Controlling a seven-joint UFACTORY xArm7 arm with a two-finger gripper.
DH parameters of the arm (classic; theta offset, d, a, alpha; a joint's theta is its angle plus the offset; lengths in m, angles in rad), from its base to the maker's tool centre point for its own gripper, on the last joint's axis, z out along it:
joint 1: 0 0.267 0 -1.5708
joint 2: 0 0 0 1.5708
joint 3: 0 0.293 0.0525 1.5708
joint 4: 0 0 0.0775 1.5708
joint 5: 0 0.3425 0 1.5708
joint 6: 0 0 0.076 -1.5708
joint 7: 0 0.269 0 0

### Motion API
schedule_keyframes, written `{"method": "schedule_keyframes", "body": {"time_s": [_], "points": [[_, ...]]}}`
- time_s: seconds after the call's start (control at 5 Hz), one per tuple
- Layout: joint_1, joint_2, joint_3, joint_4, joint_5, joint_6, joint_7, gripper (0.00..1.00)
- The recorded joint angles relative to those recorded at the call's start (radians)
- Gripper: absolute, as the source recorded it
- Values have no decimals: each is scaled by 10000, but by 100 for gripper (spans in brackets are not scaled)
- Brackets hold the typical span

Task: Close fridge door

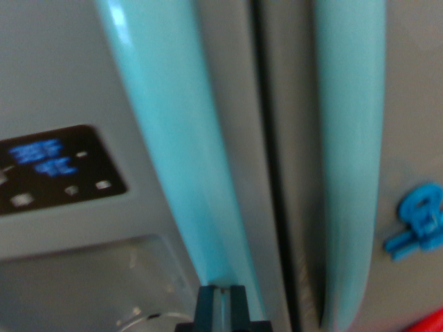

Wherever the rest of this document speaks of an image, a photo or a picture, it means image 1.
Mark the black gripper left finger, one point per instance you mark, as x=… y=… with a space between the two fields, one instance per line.
x=206 y=307

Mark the grey fridge door with dispenser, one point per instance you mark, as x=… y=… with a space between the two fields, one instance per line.
x=52 y=69

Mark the red object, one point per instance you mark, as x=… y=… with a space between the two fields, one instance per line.
x=431 y=323

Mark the silver round dispenser tray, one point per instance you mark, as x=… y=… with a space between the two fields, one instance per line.
x=162 y=320

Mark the blue plastic magnet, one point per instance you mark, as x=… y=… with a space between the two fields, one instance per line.
x=420 y=221

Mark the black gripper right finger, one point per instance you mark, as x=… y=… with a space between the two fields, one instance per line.
x=239 y=307

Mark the plain grey fridge door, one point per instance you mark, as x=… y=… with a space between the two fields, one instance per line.
x=412 y=86

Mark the black temperature display panel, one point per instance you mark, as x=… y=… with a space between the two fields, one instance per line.
x=86 y=180

